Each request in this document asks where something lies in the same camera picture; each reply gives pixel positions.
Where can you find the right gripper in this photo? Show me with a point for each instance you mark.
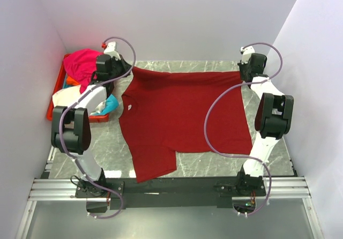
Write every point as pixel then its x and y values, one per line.
pixel 241 66

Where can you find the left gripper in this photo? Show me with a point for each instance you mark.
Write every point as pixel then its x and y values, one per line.
pixel 126 67

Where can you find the dark red t shirt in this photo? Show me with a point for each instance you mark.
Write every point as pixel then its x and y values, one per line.
pixel 166 113

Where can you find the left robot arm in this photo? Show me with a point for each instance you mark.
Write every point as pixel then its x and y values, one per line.
pixel 70 130

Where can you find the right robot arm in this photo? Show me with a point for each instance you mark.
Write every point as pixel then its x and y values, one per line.
pixel 272 121

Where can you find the turquoise t shirt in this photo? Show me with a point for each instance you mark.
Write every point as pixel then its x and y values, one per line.
pixel 106 107

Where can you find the pink t shirt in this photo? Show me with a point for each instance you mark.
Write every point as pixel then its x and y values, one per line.
pixel 80 65

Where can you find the orange t shirt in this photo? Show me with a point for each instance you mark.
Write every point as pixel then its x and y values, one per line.
pixel 69 81

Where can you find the red plastic bin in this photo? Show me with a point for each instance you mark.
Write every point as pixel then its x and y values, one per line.
pixel 60 84

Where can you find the white t shirt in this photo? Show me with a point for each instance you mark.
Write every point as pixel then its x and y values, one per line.
pixel 66 96

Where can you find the black base beam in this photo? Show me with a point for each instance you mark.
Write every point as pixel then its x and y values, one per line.
pixel 115 200

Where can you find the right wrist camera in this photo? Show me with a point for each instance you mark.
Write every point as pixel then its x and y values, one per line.
pixel 246 53

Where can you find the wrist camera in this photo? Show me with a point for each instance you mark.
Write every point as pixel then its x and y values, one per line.
pixel 246 53
pixel 110 49

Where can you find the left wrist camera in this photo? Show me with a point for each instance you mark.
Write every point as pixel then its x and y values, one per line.
pixel 110 49

